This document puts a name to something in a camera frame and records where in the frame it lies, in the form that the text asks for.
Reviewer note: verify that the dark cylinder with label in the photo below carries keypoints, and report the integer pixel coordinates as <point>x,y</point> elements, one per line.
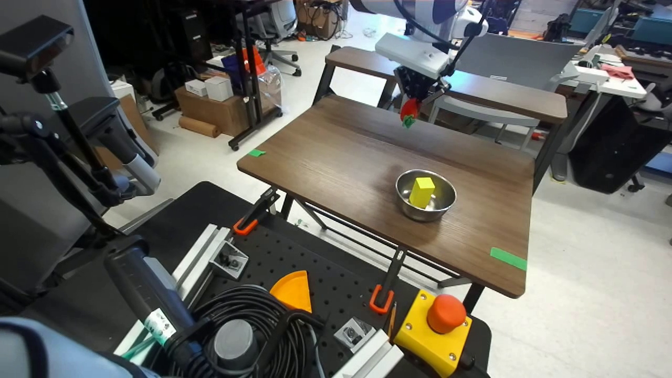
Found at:
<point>140,279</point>

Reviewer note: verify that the black camera on mount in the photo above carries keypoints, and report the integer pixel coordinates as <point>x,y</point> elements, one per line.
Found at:
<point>33,42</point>

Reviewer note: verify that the white desk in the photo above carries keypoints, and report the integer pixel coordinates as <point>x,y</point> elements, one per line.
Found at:
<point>609,81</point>

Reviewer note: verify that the yellow emergency stop red button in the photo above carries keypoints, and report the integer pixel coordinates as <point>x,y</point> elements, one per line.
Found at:
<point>428,341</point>

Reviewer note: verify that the green tape marker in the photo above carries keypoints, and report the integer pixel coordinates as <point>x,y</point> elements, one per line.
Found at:
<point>506,260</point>
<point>257,152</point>

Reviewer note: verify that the black perforated base board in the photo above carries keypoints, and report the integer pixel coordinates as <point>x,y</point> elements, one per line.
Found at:
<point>315,265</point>

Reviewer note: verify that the black office chair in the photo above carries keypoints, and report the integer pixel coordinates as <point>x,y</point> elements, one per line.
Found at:
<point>615,140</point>

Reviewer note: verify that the silver wrist camera bar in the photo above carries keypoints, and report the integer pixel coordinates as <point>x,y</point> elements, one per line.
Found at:
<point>412,56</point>

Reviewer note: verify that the short aluminium extrusion rail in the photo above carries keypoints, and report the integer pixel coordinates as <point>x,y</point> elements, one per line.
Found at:
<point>370,358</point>

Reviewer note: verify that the grey black camera device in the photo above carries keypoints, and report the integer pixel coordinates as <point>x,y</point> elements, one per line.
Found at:
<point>118,138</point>

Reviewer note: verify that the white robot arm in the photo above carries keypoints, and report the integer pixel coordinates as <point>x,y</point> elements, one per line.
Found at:
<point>391,4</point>

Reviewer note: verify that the brown wooden table black legs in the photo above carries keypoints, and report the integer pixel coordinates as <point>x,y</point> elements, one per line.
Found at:
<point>350,153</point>

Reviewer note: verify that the long aluminium extrusion rail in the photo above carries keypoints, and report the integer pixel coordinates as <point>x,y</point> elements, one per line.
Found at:
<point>200,255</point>

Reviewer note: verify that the grey round knob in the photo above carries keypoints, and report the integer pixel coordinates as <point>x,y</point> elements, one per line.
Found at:
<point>233,342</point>

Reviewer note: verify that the pale grey rounded housing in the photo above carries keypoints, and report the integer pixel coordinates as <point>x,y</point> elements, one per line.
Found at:
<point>43,350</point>

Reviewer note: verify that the round metal bowl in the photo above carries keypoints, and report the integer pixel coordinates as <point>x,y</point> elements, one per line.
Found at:
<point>439,211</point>

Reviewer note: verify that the red cloth item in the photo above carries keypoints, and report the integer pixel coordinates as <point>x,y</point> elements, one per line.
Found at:
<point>620,69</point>

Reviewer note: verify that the orange triangular plastic piece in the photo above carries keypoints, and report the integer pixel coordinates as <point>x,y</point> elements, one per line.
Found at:
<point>294,290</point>

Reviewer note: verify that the large cardboard box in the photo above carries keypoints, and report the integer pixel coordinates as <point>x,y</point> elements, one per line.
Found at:
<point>224,114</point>

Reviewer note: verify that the red plush toy green leaf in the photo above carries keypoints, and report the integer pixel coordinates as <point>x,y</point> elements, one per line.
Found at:
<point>411,109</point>

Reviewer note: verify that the small silver square bracket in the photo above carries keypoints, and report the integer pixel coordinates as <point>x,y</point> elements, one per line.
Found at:
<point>353,335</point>
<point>230,261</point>

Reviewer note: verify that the white office chair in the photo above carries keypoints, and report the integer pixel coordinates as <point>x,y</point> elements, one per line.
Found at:
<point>282,27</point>

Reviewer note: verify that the small white box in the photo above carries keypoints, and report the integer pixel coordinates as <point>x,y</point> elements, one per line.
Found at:
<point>193,89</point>
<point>219,87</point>

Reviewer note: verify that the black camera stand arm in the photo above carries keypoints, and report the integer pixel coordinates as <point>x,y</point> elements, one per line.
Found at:
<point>63,174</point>

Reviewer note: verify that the narrow brown wooden table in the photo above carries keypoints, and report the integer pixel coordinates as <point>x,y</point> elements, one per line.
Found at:
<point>505,95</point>

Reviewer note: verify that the yellow block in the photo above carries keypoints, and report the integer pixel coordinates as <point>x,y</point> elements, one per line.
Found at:
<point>422,191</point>

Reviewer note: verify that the black floor stand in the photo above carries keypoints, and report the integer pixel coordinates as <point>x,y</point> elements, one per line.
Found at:
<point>247,69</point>

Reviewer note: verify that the stacked cardboard boxes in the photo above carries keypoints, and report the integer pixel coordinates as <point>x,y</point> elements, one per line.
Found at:
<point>318,17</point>

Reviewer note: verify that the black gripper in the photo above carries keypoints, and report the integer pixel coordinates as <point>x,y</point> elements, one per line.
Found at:
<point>421,83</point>

